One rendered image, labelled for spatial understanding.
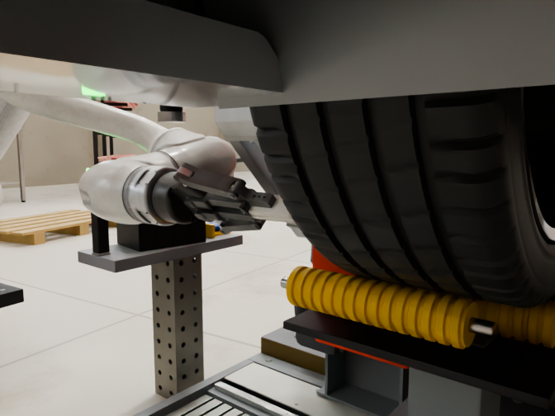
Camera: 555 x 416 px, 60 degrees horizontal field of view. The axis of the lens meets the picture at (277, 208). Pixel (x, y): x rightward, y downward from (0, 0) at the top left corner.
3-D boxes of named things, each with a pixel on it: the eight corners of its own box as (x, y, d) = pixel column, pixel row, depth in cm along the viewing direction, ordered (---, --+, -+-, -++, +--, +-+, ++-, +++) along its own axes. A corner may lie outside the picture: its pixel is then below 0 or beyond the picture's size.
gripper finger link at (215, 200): (203, 186, 67) (197, 180, 67) (261, 190, 60) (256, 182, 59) (188, 208, 66) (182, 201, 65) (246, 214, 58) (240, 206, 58)
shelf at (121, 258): (115, 273, 110) (114, 260, 110) (78, 262, 121) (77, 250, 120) (243, 244, 143) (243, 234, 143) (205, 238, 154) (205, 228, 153)
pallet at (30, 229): (75, 219, 476) (74, 209, 474) (135, 224, 440) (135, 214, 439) (-47, 238, 373) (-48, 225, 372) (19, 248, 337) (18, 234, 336)
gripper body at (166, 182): (174, 234, 71) (216, 241, 66) (138, 197, 66) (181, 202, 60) (200, 196, 75) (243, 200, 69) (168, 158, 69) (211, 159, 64)
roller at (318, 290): (485, 364, 50) (487, 311, 49) (270, 305, 69) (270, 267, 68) (500, 347, 55) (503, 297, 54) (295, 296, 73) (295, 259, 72)
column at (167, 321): (177, 404, 132) (173, 256, 127) (155, 392, 139) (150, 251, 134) (204, 390, 140) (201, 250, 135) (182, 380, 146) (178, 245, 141)
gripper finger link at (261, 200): (246, 196, 61) (234, 181, 59) (277, 199, 58) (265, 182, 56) (240, 205, 60) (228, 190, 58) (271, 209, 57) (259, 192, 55)
